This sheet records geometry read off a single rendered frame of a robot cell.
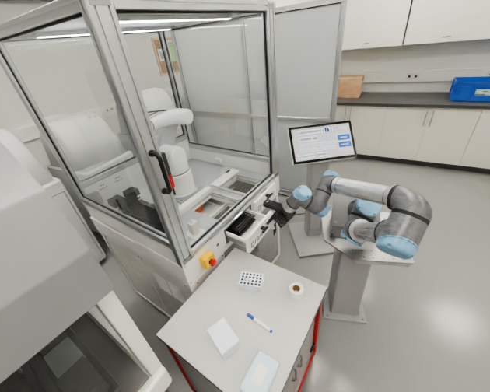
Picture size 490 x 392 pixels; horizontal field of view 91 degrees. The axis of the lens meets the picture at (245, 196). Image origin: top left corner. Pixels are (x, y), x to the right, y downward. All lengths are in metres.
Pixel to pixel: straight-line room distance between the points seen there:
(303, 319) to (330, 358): 0.81
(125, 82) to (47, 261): 0.55
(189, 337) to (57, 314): 0.71
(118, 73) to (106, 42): 0.08
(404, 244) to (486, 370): 1.51
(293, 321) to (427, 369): 1.15
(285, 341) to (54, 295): 0.88
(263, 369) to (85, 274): 0.74
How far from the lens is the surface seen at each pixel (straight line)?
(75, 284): 0.65
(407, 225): 0.95
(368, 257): 1.54
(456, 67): 4.70
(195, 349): 1.24
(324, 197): 1.18
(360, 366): 2.05
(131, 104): 0.90
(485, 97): 4.27
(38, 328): 0.68
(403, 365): 2.14
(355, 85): 4.30
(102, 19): 0.90
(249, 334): 1.22
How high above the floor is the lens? 1.85
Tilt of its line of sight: 33 degrees down
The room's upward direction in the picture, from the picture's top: 7 degrees counter-clockwise
